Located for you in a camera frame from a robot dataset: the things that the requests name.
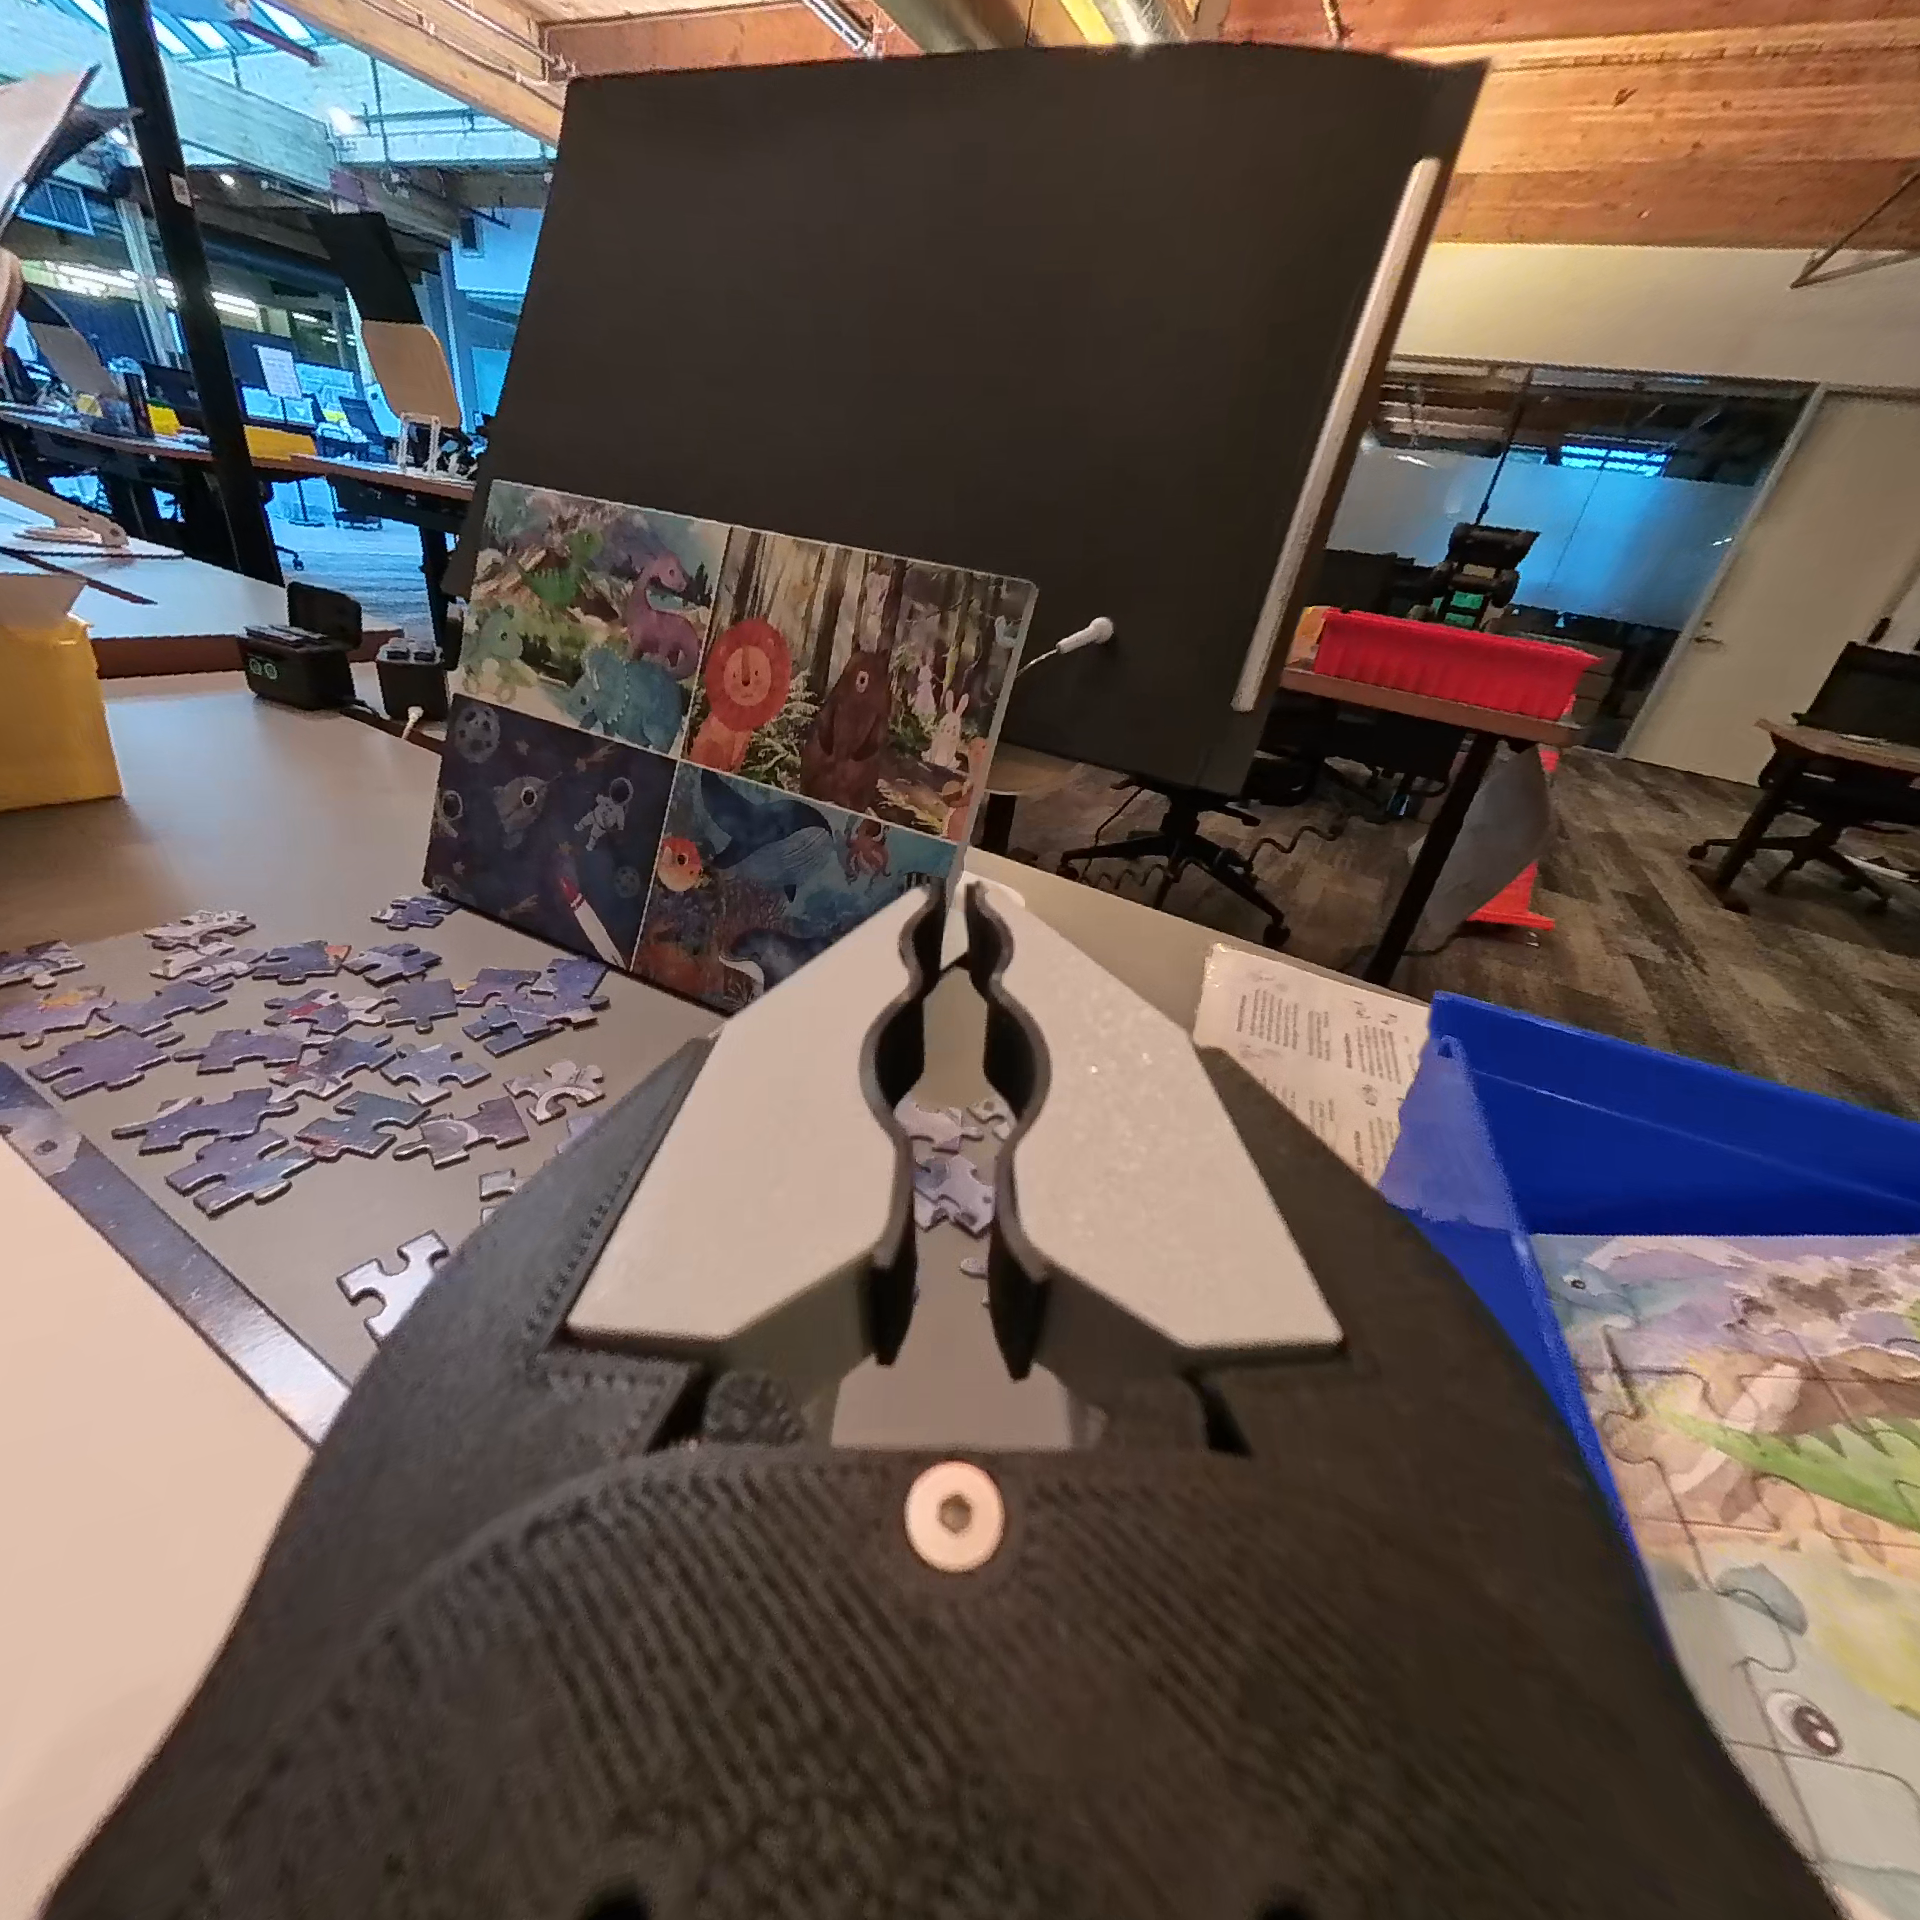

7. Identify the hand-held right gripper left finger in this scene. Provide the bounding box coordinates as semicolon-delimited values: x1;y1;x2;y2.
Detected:
568;883;945;1370

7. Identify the assembled dinosaur puzzle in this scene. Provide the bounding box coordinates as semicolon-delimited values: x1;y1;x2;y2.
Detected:
1531;1231;1920;1920

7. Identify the black office chair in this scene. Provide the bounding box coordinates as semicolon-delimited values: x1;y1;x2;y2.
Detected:
1688;646;1920;917
1059;779;1294;947

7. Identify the white door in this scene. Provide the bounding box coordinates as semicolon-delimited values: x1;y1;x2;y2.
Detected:
1627;384;1920;782

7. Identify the black steel column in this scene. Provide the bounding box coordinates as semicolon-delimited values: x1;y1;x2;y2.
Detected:
107;0;288;589

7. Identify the pile of purple pieces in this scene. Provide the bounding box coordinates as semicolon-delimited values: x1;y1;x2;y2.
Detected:
0;898;1022;1344

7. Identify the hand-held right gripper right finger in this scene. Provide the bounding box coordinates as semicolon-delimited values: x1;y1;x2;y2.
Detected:
963;883;1346;1379

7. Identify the printed paper sheet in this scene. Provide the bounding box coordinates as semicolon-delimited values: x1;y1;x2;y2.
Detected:
1193;945;1433;1188

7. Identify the blue plastic bin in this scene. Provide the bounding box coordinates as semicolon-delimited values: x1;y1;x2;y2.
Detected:
1377;991;1920;1652

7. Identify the yellow box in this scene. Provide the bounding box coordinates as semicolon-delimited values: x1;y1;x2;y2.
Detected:
0;606;125;812

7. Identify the large black backdrop board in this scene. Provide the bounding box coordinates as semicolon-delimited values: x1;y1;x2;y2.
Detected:
443;32;1490;799

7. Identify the red plastic bin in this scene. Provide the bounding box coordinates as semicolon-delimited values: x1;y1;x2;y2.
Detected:
1299;606;1599;722

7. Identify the wooden table with black legs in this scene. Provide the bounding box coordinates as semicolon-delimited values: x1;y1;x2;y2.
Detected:
1275;666;1594;991

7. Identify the space puzzle frame tray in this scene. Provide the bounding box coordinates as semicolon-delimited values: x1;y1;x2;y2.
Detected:
0;1051;356;1920

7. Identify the four-scene puzzle picture card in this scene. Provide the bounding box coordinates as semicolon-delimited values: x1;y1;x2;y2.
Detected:
424;480;1040;1019

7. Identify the black battery charger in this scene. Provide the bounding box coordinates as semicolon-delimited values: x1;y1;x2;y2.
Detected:
238;583;362;710

